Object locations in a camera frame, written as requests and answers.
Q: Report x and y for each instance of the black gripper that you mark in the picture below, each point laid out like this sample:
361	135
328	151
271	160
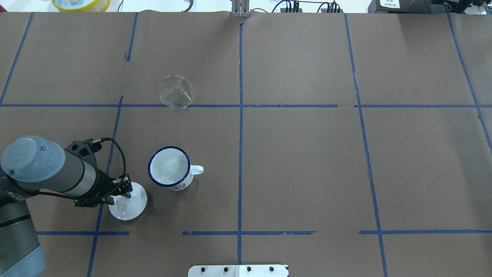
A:
104	181

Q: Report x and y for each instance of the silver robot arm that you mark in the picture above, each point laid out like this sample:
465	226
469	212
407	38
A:
33	166

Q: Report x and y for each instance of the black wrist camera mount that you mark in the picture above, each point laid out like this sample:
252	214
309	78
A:
84	149

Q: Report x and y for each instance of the aluminium frame post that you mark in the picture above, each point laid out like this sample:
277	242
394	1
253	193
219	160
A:
240	8

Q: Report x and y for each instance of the white enamel cup lid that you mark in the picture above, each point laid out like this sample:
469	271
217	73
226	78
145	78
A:
125	209

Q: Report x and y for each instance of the black desktop computer box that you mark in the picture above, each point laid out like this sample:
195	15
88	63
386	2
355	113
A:
406	7

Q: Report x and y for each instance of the yellow rimmed bowl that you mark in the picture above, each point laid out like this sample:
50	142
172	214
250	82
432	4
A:
81	5

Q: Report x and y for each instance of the white enamel mug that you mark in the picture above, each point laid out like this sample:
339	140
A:
170	167

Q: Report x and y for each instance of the white camera pedestal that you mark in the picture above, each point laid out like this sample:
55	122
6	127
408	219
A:
255	270

